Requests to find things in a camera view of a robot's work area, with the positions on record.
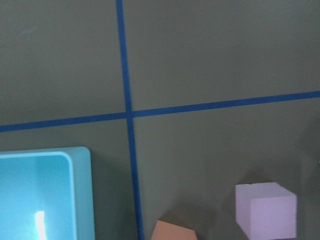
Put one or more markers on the light blue plastic bin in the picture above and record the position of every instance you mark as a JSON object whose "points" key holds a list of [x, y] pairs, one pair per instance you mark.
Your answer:
{"points": [[46, 194]]}

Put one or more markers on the light pink foam block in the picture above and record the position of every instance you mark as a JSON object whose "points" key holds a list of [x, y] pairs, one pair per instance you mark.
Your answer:
{"points": [[266, 211]]}

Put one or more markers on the orange foam block left side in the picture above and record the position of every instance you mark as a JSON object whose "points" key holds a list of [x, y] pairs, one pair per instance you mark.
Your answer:
{"points": [[167, 231]]}

